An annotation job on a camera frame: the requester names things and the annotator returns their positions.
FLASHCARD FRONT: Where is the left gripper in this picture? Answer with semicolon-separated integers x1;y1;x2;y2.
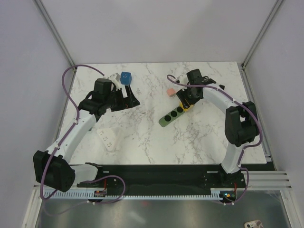
104;85;139;112

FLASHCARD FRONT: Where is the yellow cube socket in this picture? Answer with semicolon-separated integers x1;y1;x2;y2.
179;102;189;112

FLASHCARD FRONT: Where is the blue cube socket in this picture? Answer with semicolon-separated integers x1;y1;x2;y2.
120;72;132;86

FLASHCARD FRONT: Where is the green power strip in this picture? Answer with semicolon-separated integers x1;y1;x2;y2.
159;106;186;127

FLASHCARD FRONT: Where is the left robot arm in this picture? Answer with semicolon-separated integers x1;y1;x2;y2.
33;78;140;192

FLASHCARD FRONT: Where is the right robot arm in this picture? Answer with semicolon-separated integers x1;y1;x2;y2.
177;69;261;187

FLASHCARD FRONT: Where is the pink plug adapter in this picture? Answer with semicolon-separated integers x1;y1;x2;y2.
167;88;176;97

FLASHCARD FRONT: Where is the white power strip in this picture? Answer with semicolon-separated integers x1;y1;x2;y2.
97;127;121;152

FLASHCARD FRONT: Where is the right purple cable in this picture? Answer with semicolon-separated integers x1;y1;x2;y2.
166;74;263;190

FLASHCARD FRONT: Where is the purple cable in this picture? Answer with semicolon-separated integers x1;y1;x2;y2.
166;74;263;190
39;64;106;202

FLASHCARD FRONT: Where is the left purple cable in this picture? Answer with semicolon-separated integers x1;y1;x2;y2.
39;64;106;202

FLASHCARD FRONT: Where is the right aluminium frame post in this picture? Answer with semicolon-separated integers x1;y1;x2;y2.
240;0;285;69

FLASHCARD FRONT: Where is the aluminium frame post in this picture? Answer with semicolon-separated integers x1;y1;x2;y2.
240;0;285;69
34;0;78;72

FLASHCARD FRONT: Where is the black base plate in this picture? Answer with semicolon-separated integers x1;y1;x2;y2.
77;164;246;195

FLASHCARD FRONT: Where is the white cable duct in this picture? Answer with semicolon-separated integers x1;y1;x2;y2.
51;188;223;200

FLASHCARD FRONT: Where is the left aluminium frame post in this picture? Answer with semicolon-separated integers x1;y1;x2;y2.
34;0;78;72

